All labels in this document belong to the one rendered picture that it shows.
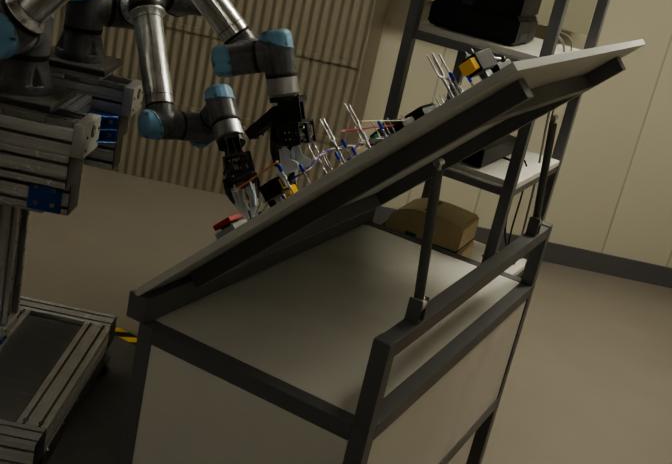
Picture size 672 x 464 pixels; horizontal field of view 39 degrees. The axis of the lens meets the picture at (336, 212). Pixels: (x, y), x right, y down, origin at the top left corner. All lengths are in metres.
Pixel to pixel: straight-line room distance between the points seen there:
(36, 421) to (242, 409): 0.91
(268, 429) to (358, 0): 3.54
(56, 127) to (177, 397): 0.77
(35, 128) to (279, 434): 1.02
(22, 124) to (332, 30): 3.03
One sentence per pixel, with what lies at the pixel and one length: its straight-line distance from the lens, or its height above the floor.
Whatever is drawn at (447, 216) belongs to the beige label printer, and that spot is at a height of 0.85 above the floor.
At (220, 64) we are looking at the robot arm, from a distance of 2.23.
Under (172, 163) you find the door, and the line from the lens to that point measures 5.60.
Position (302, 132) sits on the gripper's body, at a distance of 2.23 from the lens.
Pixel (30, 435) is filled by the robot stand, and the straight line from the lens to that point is 2.82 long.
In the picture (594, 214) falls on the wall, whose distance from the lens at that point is 5.76.
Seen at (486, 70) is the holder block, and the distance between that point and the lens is 2.02.
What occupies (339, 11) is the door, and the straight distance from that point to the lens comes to 5.31.
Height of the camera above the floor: 1.81
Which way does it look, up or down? 19 degrees down
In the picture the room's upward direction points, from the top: 13 degrees clockwise
